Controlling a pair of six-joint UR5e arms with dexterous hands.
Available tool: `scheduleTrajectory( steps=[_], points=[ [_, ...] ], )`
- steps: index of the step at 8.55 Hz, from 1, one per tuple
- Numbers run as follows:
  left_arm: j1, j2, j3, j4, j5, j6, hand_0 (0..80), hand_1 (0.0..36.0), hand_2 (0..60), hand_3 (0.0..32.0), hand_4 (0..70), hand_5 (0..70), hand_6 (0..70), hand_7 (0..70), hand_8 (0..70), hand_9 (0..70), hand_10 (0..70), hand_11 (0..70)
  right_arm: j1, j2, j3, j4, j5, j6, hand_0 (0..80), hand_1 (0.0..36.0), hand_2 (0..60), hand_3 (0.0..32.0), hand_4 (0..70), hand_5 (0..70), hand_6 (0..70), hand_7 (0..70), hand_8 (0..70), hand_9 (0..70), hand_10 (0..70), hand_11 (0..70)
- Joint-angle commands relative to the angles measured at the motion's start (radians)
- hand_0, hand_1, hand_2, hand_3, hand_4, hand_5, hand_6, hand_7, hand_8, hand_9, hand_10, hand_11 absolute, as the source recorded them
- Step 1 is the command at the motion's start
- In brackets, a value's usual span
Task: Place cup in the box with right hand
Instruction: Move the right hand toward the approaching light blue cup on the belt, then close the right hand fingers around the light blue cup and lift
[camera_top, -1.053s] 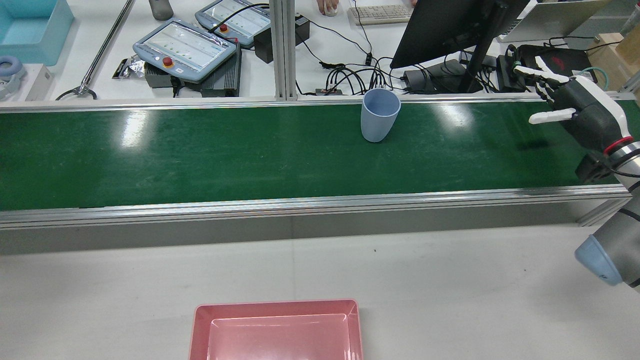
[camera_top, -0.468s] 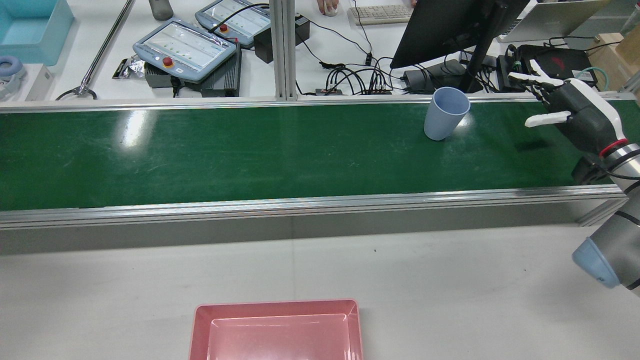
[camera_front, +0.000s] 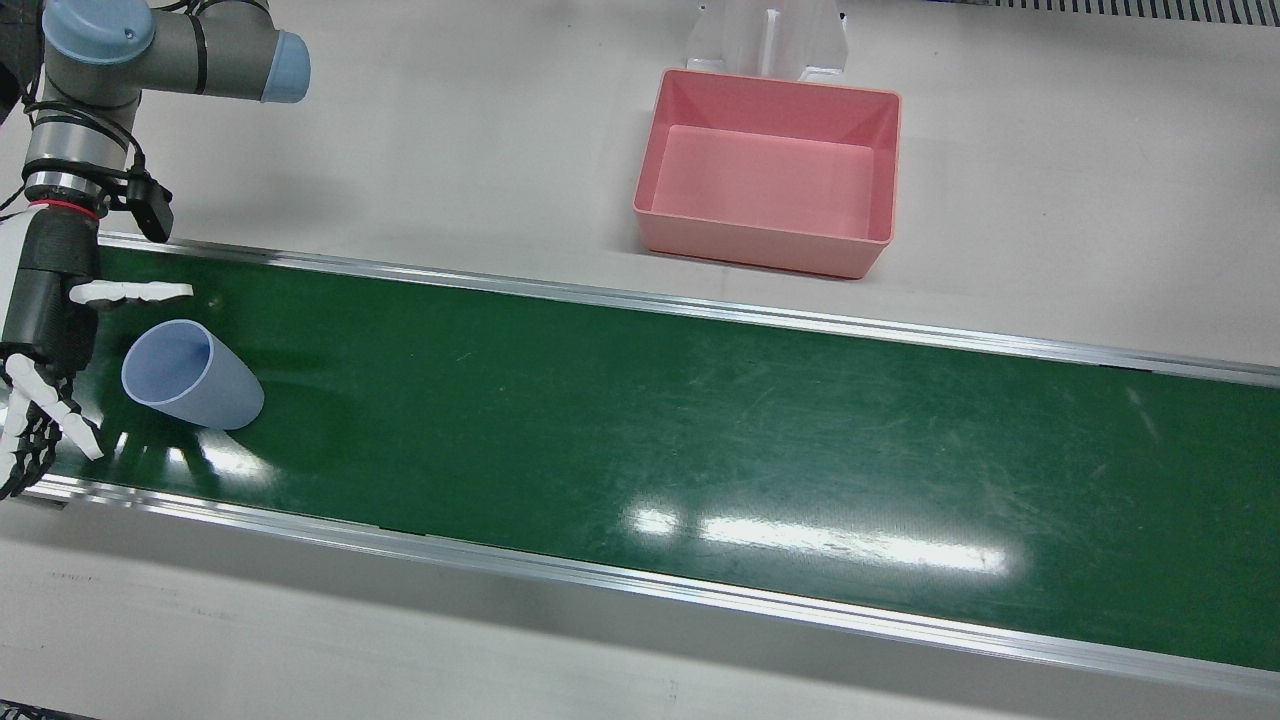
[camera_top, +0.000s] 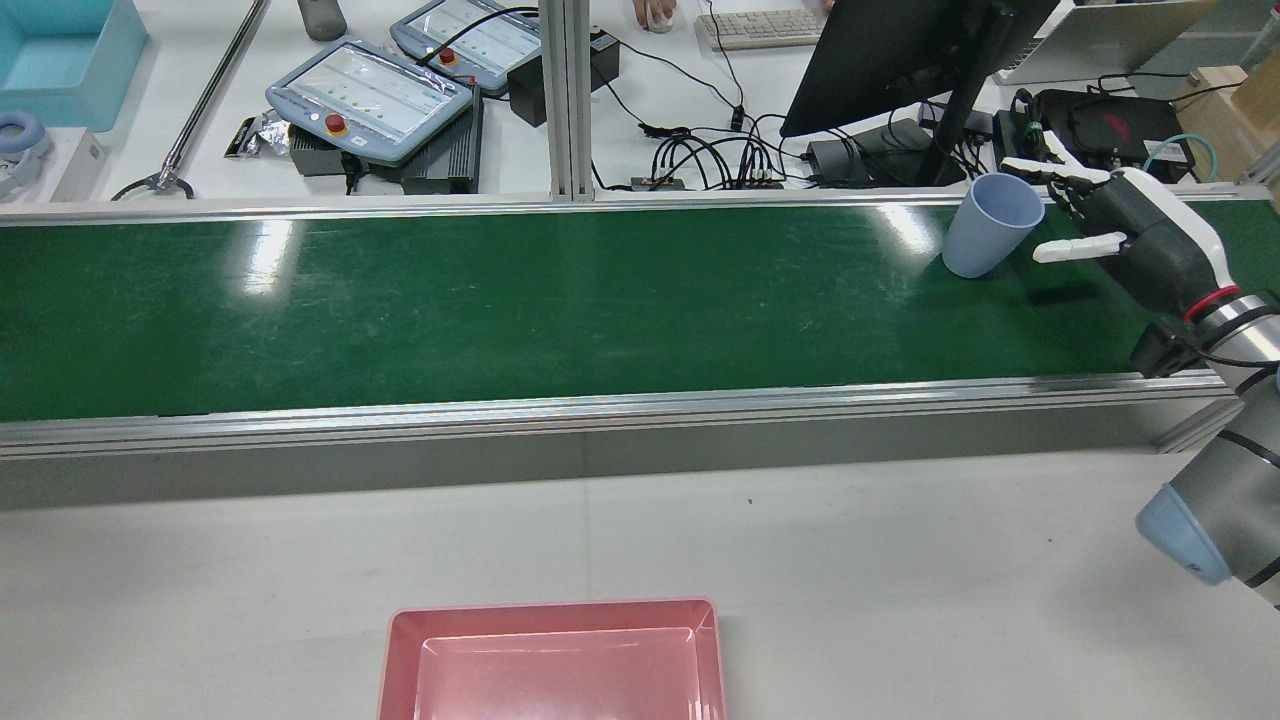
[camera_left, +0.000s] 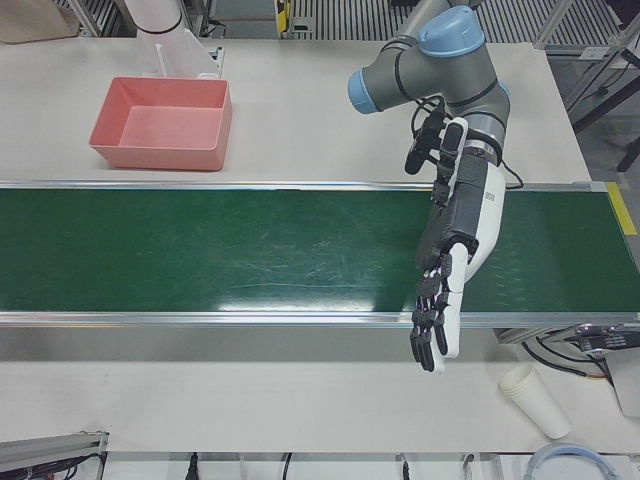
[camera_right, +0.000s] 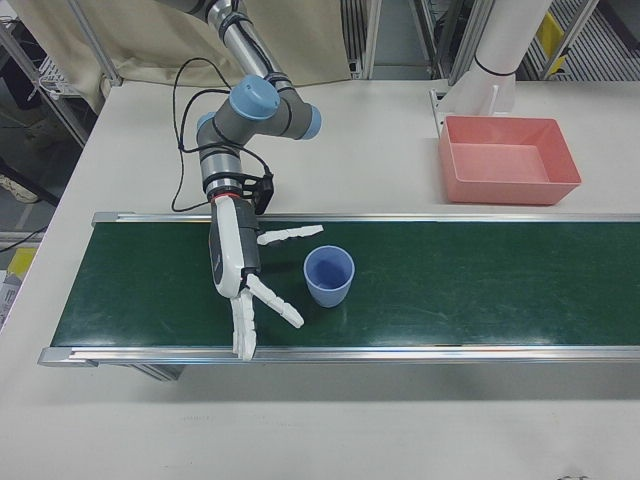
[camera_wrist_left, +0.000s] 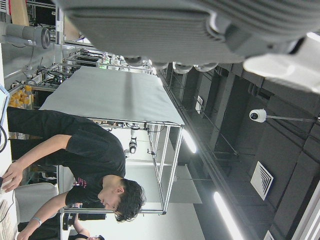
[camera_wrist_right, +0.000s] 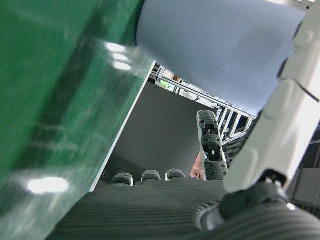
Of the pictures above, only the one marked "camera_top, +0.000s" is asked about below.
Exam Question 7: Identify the black ribbed controller box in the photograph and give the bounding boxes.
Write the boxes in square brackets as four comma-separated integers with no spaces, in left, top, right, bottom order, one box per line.
[345,90,487,197]

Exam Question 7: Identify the aluminium profile post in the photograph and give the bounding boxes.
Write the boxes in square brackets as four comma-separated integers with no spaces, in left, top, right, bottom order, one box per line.
[538,0,594,203]

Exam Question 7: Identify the light blue plastic bin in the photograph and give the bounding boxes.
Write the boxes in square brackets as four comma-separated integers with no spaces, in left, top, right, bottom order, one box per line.
[0,0,150,134]

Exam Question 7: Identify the white cardboard box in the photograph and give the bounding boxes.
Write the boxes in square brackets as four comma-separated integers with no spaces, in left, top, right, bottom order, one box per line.
[45,128,107,204]

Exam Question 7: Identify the silver laptop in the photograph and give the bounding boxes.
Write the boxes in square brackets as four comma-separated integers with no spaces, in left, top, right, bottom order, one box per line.
[995,0,1223,87]

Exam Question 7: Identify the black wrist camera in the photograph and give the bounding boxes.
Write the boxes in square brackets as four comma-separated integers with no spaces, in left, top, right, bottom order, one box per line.
[1130,318,1213,380]

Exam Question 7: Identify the teal cable loop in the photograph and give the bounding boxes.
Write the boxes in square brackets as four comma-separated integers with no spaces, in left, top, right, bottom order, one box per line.
[1143,133,1219,183]

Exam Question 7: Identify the black case with red logo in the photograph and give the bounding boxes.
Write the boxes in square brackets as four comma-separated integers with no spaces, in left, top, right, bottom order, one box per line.
[1030,88,1198,183]

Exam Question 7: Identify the blue white headphones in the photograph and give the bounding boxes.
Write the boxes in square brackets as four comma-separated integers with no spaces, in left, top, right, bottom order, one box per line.
[0,112,54,202]

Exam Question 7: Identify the black electronics box green plug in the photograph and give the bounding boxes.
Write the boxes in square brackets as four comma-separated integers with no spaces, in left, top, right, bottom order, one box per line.
[993,108,1054,166]

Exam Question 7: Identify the small dark grey box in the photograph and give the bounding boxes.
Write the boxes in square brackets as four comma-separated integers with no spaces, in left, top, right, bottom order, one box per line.
[289,124,353,179]

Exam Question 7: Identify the beige computer keyboard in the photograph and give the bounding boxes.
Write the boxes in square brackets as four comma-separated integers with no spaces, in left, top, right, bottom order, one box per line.
[695,8,833,52]

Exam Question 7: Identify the black power adapter block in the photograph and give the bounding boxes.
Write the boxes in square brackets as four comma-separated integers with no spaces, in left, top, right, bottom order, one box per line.
[507,55,549,128]

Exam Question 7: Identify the thin black usb cable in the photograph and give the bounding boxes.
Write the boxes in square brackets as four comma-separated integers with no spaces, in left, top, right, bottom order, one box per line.
[704,0,747,133]

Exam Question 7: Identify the grey teach pendant with cable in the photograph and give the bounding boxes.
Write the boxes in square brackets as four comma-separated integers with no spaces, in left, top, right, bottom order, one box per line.
[390,0,543,98]

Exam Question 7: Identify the black teach pendant cable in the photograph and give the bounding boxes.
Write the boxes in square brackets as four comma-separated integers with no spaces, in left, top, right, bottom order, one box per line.
[418,5,542,71]

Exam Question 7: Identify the dark grey docking box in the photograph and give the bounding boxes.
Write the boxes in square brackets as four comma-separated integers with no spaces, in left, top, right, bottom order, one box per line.
[806,118,967,189]

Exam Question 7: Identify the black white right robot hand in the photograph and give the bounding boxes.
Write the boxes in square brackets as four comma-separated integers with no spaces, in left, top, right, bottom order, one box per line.
[1000,130,1241,321]

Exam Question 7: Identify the large grey teach pendant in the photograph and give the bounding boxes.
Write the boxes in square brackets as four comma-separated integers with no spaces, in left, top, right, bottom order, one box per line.
[265,38,476,168]

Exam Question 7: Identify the tan cardboard piece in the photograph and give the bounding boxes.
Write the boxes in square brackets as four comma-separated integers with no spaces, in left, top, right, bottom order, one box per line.
[1232,45,1280,183]

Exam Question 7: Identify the grey cylinder bottle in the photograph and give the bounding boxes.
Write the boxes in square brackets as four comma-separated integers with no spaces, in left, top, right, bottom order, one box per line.
[298,0,349,43]

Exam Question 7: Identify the green conveyor belt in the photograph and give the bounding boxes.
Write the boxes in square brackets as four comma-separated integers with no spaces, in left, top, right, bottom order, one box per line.
[0,200,1280,422]

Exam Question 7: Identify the light wooden block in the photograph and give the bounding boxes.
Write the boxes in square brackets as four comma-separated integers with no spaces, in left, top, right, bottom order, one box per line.
[1172,65,1251,151]

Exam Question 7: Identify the light blue plastic cup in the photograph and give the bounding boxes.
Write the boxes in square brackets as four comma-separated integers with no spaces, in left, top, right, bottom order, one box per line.
[941,172,1047,280]

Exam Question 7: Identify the small black box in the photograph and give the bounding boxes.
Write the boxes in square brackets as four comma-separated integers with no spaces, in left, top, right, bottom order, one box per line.
[588,30,622,92]

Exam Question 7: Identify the silver foil packet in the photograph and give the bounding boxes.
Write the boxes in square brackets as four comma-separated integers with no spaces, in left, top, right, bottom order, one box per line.
[223,110,293,161]

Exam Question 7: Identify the black computer monitor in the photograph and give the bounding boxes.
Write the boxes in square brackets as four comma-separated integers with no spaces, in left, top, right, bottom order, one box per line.
[778,0,1061,189]

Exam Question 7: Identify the long black power cable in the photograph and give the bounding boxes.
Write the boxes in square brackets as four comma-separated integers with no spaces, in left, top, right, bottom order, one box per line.
[615,38,763,129]

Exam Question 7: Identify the metal grabber stick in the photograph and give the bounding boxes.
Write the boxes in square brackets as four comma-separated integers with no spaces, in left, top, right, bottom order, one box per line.
[110,0,272,202]

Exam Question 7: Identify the aluminium conveyor frame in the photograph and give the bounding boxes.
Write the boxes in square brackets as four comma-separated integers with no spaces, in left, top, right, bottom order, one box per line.
[0,185,1280,463]

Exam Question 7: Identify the pink plastic box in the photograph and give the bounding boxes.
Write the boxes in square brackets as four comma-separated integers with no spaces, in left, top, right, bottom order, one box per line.
[377,598,728,720]

